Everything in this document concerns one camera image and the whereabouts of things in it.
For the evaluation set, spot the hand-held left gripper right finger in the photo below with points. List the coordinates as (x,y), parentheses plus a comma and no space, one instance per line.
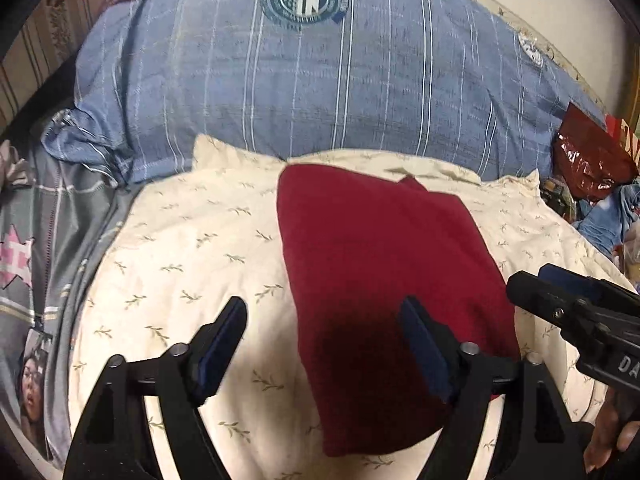
(425,350)

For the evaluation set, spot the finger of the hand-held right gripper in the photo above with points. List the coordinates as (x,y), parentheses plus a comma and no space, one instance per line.
(575,280)
(540,297)

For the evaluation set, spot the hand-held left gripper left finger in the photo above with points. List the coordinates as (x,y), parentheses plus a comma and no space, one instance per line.
(220,355)

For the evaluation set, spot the dark red shirt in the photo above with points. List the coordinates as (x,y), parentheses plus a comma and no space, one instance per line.
(375,250)

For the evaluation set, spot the person's right hand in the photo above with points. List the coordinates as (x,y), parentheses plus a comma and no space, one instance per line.
(612,430)

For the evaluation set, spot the blue denim cloth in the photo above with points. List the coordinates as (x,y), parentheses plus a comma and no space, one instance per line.
(610,215)

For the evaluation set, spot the cream leaf print pillow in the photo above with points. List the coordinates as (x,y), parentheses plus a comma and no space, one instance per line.
(200,240)

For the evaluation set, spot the red plastic bag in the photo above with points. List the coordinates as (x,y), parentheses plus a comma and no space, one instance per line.
(585,155)

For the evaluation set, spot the red printed package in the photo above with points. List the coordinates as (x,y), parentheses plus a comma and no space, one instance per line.
(627,140)

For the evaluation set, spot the grey printed blanket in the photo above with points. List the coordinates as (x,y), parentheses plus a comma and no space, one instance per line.
(55,260)

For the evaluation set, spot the pale pink cloth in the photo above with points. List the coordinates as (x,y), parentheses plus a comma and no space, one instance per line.
(12,165)

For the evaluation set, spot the blue striped pillow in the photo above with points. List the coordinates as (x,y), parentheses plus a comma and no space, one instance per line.
(300,85)

